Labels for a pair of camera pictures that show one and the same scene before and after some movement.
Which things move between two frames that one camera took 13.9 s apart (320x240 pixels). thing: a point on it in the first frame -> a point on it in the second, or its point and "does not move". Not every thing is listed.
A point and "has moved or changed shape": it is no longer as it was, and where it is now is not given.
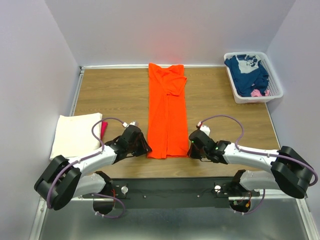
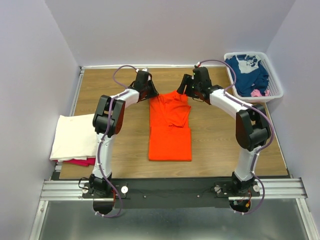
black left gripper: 140,144 -> 149,89
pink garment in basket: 257,92 does not move
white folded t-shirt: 74,137 does not move
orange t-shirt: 167,127 has moved or changed shape
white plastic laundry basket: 253,78 does not move
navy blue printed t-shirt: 247,73 does not move
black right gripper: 193,150 -> 186,83
